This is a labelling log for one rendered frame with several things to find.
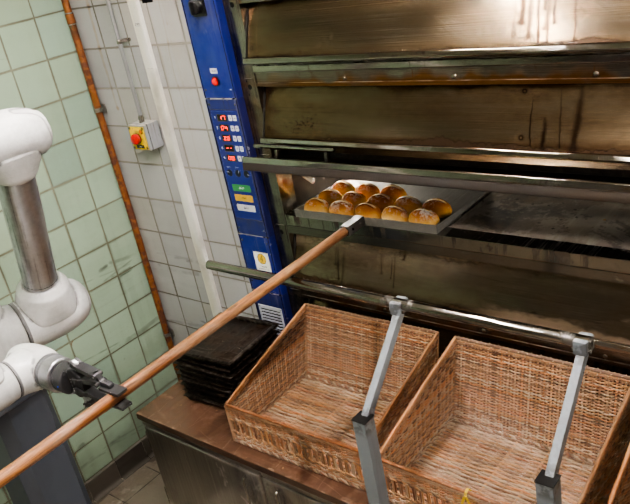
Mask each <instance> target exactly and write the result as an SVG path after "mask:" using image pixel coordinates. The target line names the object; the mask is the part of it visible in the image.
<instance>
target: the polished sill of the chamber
mask: <svg viewBox="0 0 630 504"><path fill-rule="evenodd" d="M285 218H286V223H287V225H291V226H298V227H305V228H312V229H319V230H326V231H333V232H336V231H338V230H339V229H340V226H341V225H342V224H344V223H342V222H334V221H326V220H318V219H310V218H301V217H296V215H295V210H292V211H290V212H289V213H287V214H285ZM354 235H361V236H368V237H375V238H382V239H388V240H395V241H402V242H409V243H416V244H423V245H430V246H437V247H444V248H451V249H458V250H465V251H472V252H479V253H486V254H493V255H500V256H507V257H514V258H521V259H528V260H535V261H542V262H548V263H555V264H562V265H569V266H576V267H583V268H590V269H597V270H604V271H611V272H618V273H625V274H630V250H627V249H619V248H611V247H602V246H594V245H586V244H578V243H570V242H562V241H554V240H546V239H538V238H530V237H522V236H514V235H506V234H498V233H490V232H482V231H474V230H466V229H458V228H449V227H445V228H444V229H443V230H442V231H440V232H439V233H438V234H432V233H424V232H416V231H407V230H399V229H391V228H383V227H375V226H367V225H364V226H363V227H362V228H360V229H359V230H358V231H356V232H355V233H354Z"/></svg>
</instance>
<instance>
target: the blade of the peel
mask: <svg viewBox="0 0 630 504"><path fill-rule="evenodd" d="M349 182H350V183H351V184H352V185H353V186H354V187H355V189H356V187H357V186H358V185H360V184H362V183H372V184H374V185H376V186H377V187H378V188H379V190H380V191H381V190H382V189H383V188H384V187H385V186H387V185H391V184H393V185H397V186H400V187H401V188H403V189H404V190H405V191H406V193H407V196H412V197H415V198H416V199H418V200H419V201H420V202H421V204H422V205H423V204H424V203H425V202H426V201H427V200H429V199H432V198H440V199H443V200H445V201H446V202H448V203H449V204H450V206H451V208H452V213H451V215H450V216H448V217H445V218H439V219H440V223H438V224H437V225H430V224H421V223H412V222H403V221H395V220H386V219H382V218H381V219H377V218H369V217H364V220H365V225H367V226H375V227H383V228H391V229H399V230H407V231H416V232H424V233H432V234H438V233H439V232H440V231H442V230H443V229H444V228H445V227H446V226H447V225H449V224H450V223H451V222H452V221H453V220H455V219H456V218H457V217H458V216H459V215H460V214H462V213H463V212H464V211H465V210H466V209H467V208H469V207H470V206H471V205H472V204H473V203H475V202H476V201H477V200H478V199H479V198H480V197H482V196H483V195H484V194H485V193H486V191H474V190H463V189H452V188H440V187H429V186H417V185H406V184H394V183H383V182H371V181H360V180H351V181H349ZM304 206H305V204H304V205H302V206H300V207H298V208H296V209H294V210H295V215H296V217H301V218H310V219H318V220H326V221H334V222H342V223H345V222H347V221H348V220H349V219H351V218H352V217H354V216H351V215H342V214H334V213H325V212H316V211H307V210H304Z"/></svg>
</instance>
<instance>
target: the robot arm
mask: <svg viewBox="0 0 630 504"><path fill-rule="evenodd" d="M52 140H53V133H52V130H51V127H50V125H49V123H48V121H47V119H46V118H45V117H44V115H43V114H42V113H41V112H39V111H36V110H32V109H30V108H8V109H2V110H0V202H1V206H2V210H3V214H4V217H5V221H6V225H7V228H8V232H9V236H10V239H11V243H12V247H13V251H14V254H15V258H16V262H17V265H18V269H19V273H20V277H21V280H20V281H19V283H18V284H17V287H16V294H15V301H14V302H12V303H10V304H8V305H0V412H1V411H2V410H4V409H6V408H7V407H9V406H10V405H11V404H12V403H14V402H15V401H16V400H18V399H20V398H21V397H23V396H25V395H28V394H30V393H33V392H36V391H39V390H43V389H46V390H49V391H52V392H54V393H65V394H76V395H77V396H79V397H82V398H83V400H84V403H83V406H84V407H85V408H86V407H90V406H92V405H93V404H94V403H96V402H97V401H99V400H100V399H101V398H103V397H104V396H106V395H107V394H110V395H112V396H115V397H120V396H121V395H122V394H124V393H125V392H126V391H128V389H127V387H124V386H121V385H118V384H115V383H113V382H112V381H109V380H107V379H106V378H105V377H103V376H102V374H103V372H102V371H101V370H100V369H98V368H95V367H93V366H91V365H89V364H87V363H85V362H82V361H81V360H80V359H79V358H77V357H76V358H74V359H73V360H72V359H70V358H68V357H65V356H62V355H60V354H58V353H57V352H56V351H54V350H53V349H51V348H49V347H46V346H43V345H46V344H48V343H50V342H52V341H54V340H56V339H58V338H60V337H62V336H64V335H66V334H67V333H69V332H71V331H72V330H74V329H75V328H77V327H78V326H79V325H80V324H81V323H82V322H83V321H84V320H85V319H86V318H87V316H88V315H89V313H90V310H91V299H90V296H89V294H88V292H87V290H86V288H85V287H84V286H83V285H82V284H81V283H80V282H78V281H76V280H74V279H70V278H67V277H66V276H65V275H64V274H63V273H61V272H59V271H57V270H56V265H55V261H54V256H53V252H52V248H51V243H50V239H49V234H48V230H47V226H46V221H45V215H44V211H43V206H42V202H41V197H40V193H39V189H38V184H37V180H36V174H37V172H38V170H39V164H40V161H41V157H42V154H44V153H46V152H47V151H48V150H49V148H50V147H51V145H52ZM94 373H95V374H94ZM99 386H100V387H99ZM98 387H99V388H98ZM97 388H98V389H97ZM106 393H107V394H106Z"/></svg>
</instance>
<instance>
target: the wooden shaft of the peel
mask: <svg viewBox="0 0 630 504"><path fill-rule="evenodd" d="M347 235H348V230H347V229H346V228H345V227H342V228H340V229H339V230H338V231H336V232H335V233H333V234H332V235H331V236H329V237H328V238H326V239H325V240H324V241H322V242H321V243H319V244H318V245H316V246H315V247H314V248H312V249H311V250H309V251H308V252H307V253H305V254H304V255H302V256H301V257H300V258H298V259H297V260H295V261H294V262H293V263H291V264H290V265H288V266H287V267H286V268H284V269H283V270H281V271H280V272H279V273H277V274H276V275H274V276H273V277H272V278H270V279H269V280H267V281H266V282H264V283H263V284H262V285H260V286H259V287H257V288H256V289H255V290H253V291H252V292H250V293H249V294H248V295H246V296H245V297H243V298H242V299H241V300H239V301H238V302H236V303H235V304H234V305H232V306H231V307H229V308H228V309H227V310H225V311H224V312H222V313H221V314H220V315H218V316H217V317H215V318H214V319H212V320H211V321H210V322H208V323H207V324H205V325H204V326H203V327H201V328H200V329H198V330H197V331H196V332H194V333H193V334H191V335H190V336H189V337H187V338H186V339H184V340H183V341H182V342H180V343H179V344H177V345H176V346H175V347H173V348H172V349H170V350H169V351H168V352H166V353H165V354H163V355H162V356H160V357H159V358H158V359H156V360H155V361H153V362H152V363H151V364H149V365H148V366H146V367H145V368H144V369H142V370H141V371H139V372H138V373H137V374H135V375H134V376H132V377H131V378H130V379H128V380H127V381H125V382H124V383H123V384H121V386H124V387H127V389H128V391H126V392H125V393H124V394H122V395H121V396H120V397H115V396H112V395H110V394H107V395H106V396H104V397H103V398H101V399H100V400H99V401H97V402H96V403H94V404H93V405H92V406H90V407H89V408H87V409H86V410H85V411H83V412H82V413H80V414H79V415H78V416H76V417H75V418H73V419H72V420H71V421H69V422H68V423H66V424H65V425H64V426H62V427H61V428H59V429H58V430H56V431H55V432H54V433H52V434H51V435H49V436H48V437H47V438H45V439H44V440H42V441H41V442H40V443H38V444H37V445H35V446H34V447H33V448H31V449H30V450H28V451H27V452H26V453H24V454H23V455H21V456H20V457H19V458H17V459H16V460H14V461H13V462H12V463H10V464H9V465H7V466H6V467H4V468H3V469H2V470H0V489H1V488H2V487H3V486H5V485H6V484H8V483H9V482H10V481H12V480H13V479H14V478H16V477H17V476H19V475H20V474H21V473H23V472H24V471H25V470H27V469H28V468H29V467H31V466H32V465H34V464H35V463H36V462H38V461H39V460H40V459H42V458H43V457H45V456H46V455H47V454H49V453H50V452H51V451H53V450H54V449H55V448H57V447H58V446H60V445H61V444H62V443H64V442H65V441H66V440H68V439H69V438H71V437H72V436H73V435H75V434H76V433H77V432H79V431H80V430H82V429H83V428H84V427H86V426H87V425H88V424H90V423H91V422H92V421H94V420H95V419H97V418H98V417H99V416H101V415H102V414H103V413H105V412H106V411H108V410H109V409H110V408H112V407H113V406H114V405H116V404H117V403H118V402H120V401H121V400H123V399H124V398H125V397H127V396H128V395H129V394H131V393H132V392H134V391H135V390H136V389H138V388H139V387H140V386H142V385H143V384H145V383H146V382H147V381H149V380H150V379H151V378H153V377H154V376H155V375H157V374H158V373H160V372H161V371H162V370H164V369H165V368H166V367H168V366H169V365H171V364H172V363H173V362H175V361H176V360H177V359H179V358H180V357H181V356H183V355H184V354H186V353H187V352H188V351H190V350H191V349H192V348H194V347H195V346H197V345H198V344H199V343H201V342H202V341H203V340H205V339H206V338H208V337H209V336H210V335H212V334H213V333H214V332H216V331H217V330H218V329H220V328H221V327H223V326H224V325H225V324H227V323H228V322H229V321H231V320H232V319H234V318H235V317H236V316H238V315H239V314H240V313H242V312H243V311H244V310H246V309H247V308H249V307H250V306H251V305H253V304H254V303H255V302H257V301H258V300H260V299H261V298H262V297H264V296H265V295H266V294H268V293H269V292H271V291H272V290H273V289H275V288H276V287H277V286H279V285H280V284H281V283H283V282H284V281H286V280H287V279H288V278H290V277H291V276H292V275H294V274H295V273H297V272H298V271H299V270H301V269H302V268H303V267H305V266H306V265H307V264H309V263H310V262H312V261H313V260H314V259H316V258H317V257H318V256H320V255H321V254H323V253H324V252H325V251H327V250H328V249H329V248H331V247H332V246H334V245H335V244H336V243H338V242H339V241H340V240H342V239H343V238H344V237H346V236H347Z"/></svg>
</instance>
